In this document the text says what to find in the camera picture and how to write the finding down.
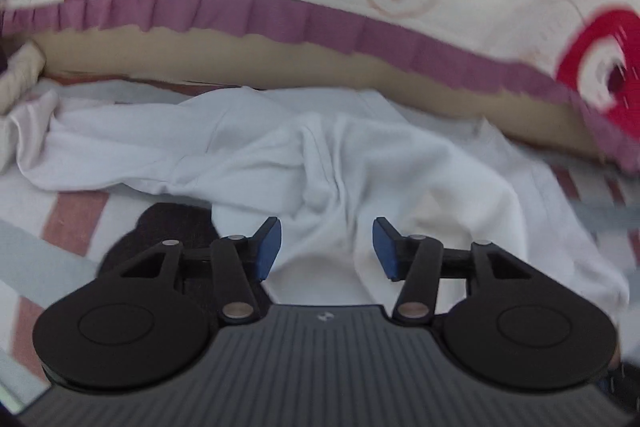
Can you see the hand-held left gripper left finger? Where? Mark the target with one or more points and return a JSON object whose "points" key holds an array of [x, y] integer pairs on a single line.
{"points": [[270, 248]]}

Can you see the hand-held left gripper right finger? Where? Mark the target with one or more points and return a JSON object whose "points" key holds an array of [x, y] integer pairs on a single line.
{"points": [[384, 251]]}

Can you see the white shirt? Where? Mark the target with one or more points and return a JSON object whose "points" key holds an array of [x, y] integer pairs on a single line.
{"points": [[250, 147]]}

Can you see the pink grey plaid blanket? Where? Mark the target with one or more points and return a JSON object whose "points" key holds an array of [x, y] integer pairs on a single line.
{"points": [[70, 217]]}

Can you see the cream cloth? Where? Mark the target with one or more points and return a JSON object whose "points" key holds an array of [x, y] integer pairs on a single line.
{"points": [[17, 72]]}

